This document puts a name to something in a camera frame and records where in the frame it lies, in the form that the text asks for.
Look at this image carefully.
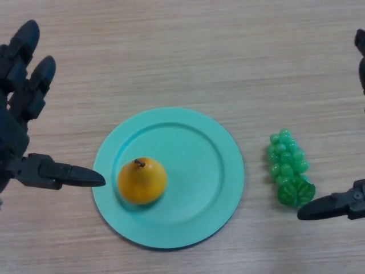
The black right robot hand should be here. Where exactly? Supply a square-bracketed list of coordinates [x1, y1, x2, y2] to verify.
[297, 28, 365, 221]

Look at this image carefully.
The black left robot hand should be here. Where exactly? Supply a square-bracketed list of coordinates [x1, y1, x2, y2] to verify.
[0, 19, 107, 198]

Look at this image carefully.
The yellow pear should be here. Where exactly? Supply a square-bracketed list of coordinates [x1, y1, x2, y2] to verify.
[117, 157, 168, 206]

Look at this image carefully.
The green round plate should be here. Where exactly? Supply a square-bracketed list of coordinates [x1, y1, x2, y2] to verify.
[92, 107, 245, 251]

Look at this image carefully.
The green grape bunch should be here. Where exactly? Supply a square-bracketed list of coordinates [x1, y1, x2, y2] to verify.
[266, 128, 317, 207]

